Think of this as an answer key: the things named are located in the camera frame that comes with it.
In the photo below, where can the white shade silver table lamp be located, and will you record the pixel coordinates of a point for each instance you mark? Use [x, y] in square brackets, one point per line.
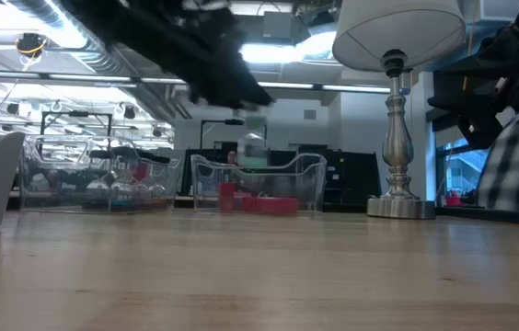
[397, 138]

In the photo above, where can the narrow clear plastic bin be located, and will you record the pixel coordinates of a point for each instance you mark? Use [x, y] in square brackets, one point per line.
[29, 184]

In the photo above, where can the small red block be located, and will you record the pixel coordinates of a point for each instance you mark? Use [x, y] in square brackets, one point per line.
[227, 197]
[282, 207]

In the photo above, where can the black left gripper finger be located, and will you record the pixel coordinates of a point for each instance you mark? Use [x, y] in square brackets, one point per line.
[232, 94]

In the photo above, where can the person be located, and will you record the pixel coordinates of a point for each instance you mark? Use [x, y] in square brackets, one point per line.
[231, 157]
[517, 161]

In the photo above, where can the green sand timer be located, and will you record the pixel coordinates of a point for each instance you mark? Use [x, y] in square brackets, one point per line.
[256, 120]

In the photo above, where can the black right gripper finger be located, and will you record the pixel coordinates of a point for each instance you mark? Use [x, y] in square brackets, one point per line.
[476, 106]
[494, 57]

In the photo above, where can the white sand timer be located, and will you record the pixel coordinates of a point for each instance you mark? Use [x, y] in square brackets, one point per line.
[98, 186]

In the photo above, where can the wide clear plastic bin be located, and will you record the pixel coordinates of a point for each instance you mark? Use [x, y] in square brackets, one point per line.
[310, 184]

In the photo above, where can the black aluminium table frame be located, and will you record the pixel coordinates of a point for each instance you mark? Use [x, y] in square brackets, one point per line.
[494, 215]

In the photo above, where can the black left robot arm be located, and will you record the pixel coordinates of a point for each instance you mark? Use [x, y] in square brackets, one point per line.
[103, 14]

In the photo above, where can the ceiling light panel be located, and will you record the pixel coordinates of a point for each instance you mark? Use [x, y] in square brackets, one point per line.
[278, 53]

